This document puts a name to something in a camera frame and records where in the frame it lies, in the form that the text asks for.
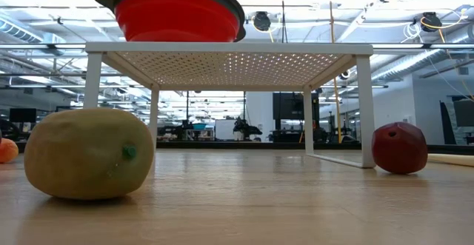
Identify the red colander with grey rim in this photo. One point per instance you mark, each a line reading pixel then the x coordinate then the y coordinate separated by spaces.
pixel 177 15

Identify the red toy apple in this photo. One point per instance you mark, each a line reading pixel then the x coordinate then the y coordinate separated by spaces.
pixel 400 148

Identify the brown-green toy kiwi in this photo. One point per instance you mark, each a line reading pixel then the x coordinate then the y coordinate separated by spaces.
pixel 85 152

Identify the small orange-red toy fruit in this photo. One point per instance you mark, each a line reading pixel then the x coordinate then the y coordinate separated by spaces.
pixel 7 150

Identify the white perforated shelf riser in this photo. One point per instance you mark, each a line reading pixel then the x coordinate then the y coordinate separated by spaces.
pixel 229 48

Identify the large black screen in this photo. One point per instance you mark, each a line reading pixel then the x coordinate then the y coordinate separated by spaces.
pixel 292 106

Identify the black background robot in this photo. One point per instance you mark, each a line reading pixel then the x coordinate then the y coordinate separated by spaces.
pixel 244 128

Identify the white board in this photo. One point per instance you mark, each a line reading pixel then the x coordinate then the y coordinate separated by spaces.
pixel 225 129

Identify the small black monitor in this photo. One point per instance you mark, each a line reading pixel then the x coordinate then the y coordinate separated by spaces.
pixel 22 115

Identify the black wall screen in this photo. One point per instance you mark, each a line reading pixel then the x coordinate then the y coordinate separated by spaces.
pixel 464 113

